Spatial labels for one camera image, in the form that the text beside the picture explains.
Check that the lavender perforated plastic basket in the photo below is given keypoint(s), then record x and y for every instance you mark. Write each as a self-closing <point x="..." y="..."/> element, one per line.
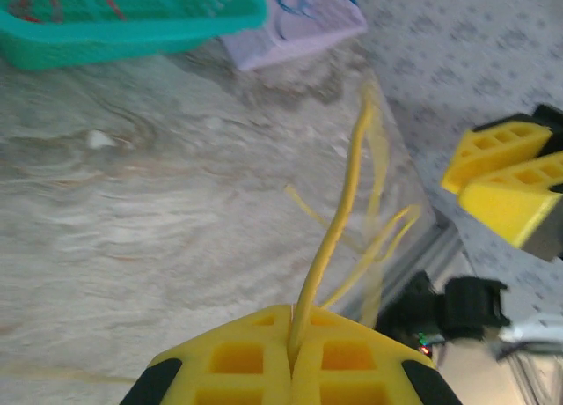
<point x="308" y="39"/>

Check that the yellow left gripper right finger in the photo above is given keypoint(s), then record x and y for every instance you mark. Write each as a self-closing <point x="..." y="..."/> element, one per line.
<point x="308" y="378"/>

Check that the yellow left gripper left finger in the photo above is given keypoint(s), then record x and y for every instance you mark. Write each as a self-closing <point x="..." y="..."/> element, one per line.
<point x="272" y="378"/>

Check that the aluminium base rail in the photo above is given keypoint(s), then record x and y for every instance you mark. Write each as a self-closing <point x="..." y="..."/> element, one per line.
<point x="444" y="246"/>

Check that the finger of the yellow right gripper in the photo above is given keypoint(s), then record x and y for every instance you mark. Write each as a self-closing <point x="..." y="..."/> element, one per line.
<point x="459" y="176"/>
<point x="506" y="211"/>

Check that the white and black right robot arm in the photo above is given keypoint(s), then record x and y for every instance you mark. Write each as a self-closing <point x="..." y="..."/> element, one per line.
<point x="470" y="308"/>

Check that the small circuit board with LEDs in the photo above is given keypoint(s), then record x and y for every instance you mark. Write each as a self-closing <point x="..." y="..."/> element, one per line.
<point x="423" y="345"/>

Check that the teal perforated plastic basket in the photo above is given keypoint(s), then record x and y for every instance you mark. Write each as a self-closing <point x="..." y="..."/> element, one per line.
<point x="132" y="39"/>

